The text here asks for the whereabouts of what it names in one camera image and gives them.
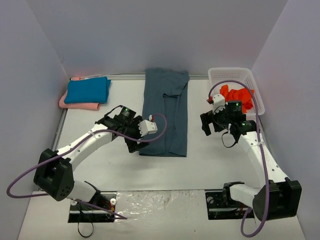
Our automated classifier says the dark blue-grey t shirt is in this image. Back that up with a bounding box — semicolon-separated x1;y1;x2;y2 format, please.
139;68;190;157

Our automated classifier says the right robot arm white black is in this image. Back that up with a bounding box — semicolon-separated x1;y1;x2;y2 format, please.
200;97;302;221

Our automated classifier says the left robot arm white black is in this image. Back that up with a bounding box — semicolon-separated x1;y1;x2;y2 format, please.
33;106;158;211

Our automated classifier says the orange crumpled t shirt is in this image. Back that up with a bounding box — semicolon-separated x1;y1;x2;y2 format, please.
219;84;254;113

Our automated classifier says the white plastic basket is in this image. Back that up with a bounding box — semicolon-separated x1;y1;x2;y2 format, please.
208;67;265;116

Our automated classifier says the folded teal t shirt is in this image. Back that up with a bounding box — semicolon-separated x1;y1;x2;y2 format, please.
64;76;111;104

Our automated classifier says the folded pink t shirt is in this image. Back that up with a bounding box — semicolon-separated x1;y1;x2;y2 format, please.
58;77;102;111

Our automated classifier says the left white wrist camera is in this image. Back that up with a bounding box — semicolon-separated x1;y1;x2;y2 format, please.
138;120;158;137

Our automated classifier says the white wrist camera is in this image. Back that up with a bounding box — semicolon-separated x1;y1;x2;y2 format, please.
207;93;226;115
138;120;158;137

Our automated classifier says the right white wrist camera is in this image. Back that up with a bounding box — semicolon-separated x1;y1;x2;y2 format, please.
207;93;226;115

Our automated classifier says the aluminium rail right edge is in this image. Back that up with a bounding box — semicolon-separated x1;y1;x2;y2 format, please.
257;116;299;210

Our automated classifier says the aluminium rail edge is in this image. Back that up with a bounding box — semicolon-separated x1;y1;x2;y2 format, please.
257;116;299;210
106;73;209;81

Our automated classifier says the aluminium rail back edge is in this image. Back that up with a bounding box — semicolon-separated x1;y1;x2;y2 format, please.
106;73;209;81

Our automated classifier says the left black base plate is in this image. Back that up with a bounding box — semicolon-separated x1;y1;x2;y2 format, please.
67;192;117;224

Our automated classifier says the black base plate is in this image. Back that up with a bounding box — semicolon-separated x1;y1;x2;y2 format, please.
204;189;248;220
67;192;117;224

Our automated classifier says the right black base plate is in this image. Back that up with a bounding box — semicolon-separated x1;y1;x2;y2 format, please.
204;189;248;220

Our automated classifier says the thin black cable loop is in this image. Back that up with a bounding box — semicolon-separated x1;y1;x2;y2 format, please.
77;219;95;238

